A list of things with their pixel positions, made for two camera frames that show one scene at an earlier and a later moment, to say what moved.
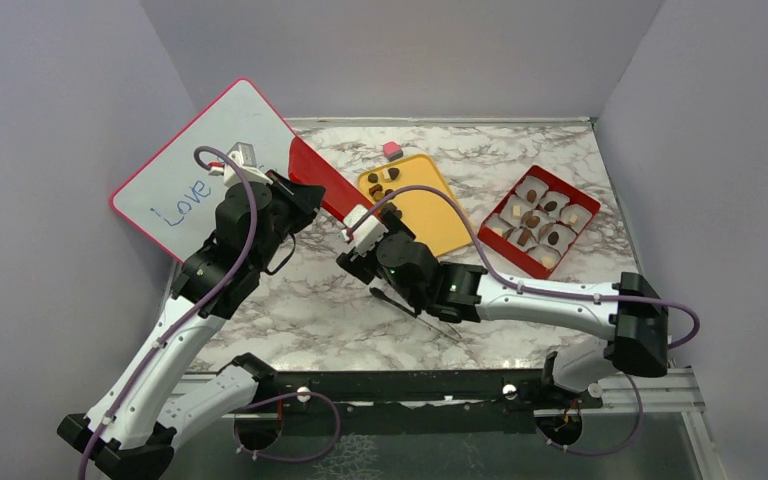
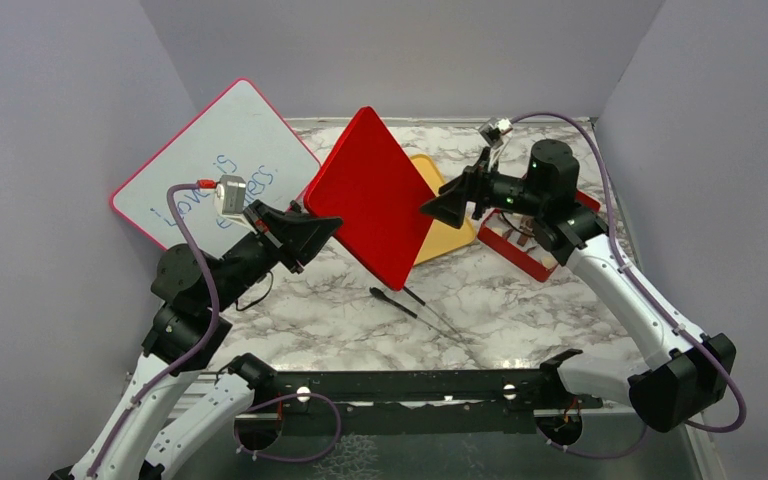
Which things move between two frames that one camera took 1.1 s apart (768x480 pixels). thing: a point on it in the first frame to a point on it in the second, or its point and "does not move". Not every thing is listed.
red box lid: [306, 166] to [371, 185]
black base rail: [410, 401] does not move
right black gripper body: [364, 267] to [511, 194]
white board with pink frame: [171, 198] does not move
